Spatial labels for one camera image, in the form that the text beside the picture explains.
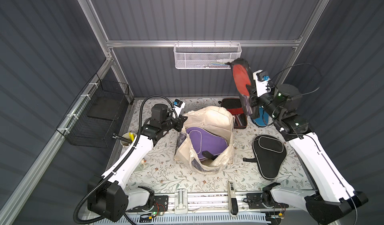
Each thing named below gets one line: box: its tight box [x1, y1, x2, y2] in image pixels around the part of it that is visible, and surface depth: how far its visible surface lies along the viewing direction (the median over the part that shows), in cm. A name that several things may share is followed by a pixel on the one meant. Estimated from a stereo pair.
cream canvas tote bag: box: [174, 106, 235, 175], surface depth 79 cm
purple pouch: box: [186, 127, 228, 160], surface depth 90 cm
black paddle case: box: [243, 134, 287, 181], surface depth 88 cm
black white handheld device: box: [227, 181, 239, 217], surface depth 72 cm
